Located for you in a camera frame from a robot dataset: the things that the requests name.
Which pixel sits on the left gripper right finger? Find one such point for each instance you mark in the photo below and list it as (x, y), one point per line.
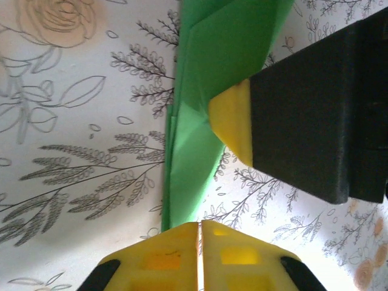
(248, 266)

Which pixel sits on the floral patterned table cover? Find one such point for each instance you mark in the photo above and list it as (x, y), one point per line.
(75, 121)

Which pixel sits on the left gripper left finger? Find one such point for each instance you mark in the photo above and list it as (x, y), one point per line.
(151, 263)

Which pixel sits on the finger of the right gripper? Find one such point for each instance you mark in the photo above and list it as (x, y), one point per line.
(288, 121)

